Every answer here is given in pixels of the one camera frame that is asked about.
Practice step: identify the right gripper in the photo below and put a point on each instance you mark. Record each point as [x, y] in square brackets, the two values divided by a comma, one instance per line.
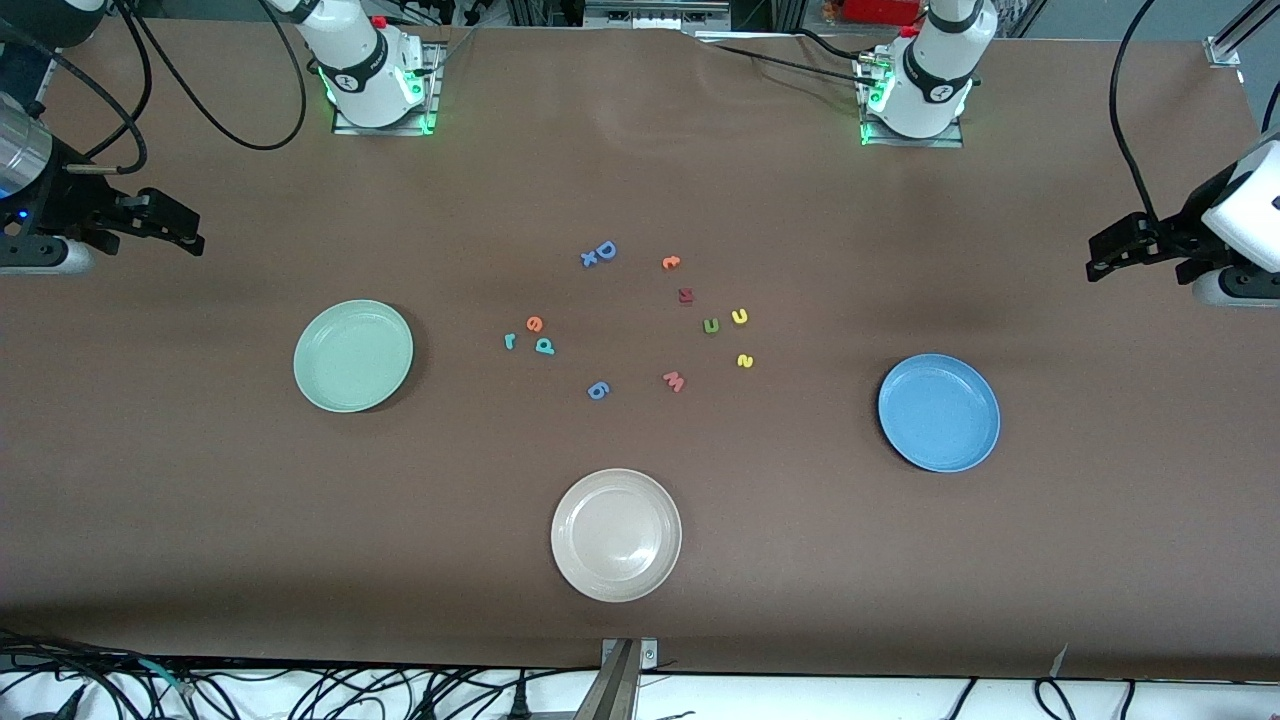
[68, 203]

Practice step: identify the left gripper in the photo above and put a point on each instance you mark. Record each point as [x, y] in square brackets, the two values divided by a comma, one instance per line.
[1178, 237]

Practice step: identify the teal letter p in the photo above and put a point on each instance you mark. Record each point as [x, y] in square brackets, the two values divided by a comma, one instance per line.
[546, 347]

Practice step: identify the green plate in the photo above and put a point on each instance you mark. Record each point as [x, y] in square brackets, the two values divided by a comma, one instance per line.
[340, 380]

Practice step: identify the blue plate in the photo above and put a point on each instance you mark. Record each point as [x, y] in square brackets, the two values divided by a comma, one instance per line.
[960, 450]

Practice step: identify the brown table cover sheet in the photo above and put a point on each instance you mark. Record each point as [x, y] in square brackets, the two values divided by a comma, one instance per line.
[200, 500]

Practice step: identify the red box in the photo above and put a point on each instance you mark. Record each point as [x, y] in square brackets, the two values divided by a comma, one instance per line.
[880, 10]

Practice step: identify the white paper tag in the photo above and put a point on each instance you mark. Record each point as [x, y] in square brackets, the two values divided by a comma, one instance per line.
[1060, 660]

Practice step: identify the blue letter D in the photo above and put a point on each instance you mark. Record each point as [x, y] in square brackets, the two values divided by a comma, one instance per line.
[600, 250]

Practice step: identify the blue number 6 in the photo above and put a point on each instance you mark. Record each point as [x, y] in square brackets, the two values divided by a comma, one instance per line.
[598, 393]

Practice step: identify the pink letter w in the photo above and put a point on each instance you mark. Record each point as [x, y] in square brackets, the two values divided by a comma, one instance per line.
[674, 382]

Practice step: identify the beige plate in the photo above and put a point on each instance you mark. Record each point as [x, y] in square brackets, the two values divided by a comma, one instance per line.
[616, 535]

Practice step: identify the aluminium corner bracket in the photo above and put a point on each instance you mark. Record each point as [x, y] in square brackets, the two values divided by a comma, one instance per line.
[1225, 48]

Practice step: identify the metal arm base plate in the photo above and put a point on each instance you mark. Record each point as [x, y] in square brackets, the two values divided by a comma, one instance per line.
[432, 75]
[872, 138]

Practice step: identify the aluminium frame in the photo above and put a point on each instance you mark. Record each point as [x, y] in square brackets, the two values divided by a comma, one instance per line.
[655, 15]

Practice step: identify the metal table edge bracket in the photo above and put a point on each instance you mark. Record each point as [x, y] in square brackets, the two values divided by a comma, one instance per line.
[622, 680]

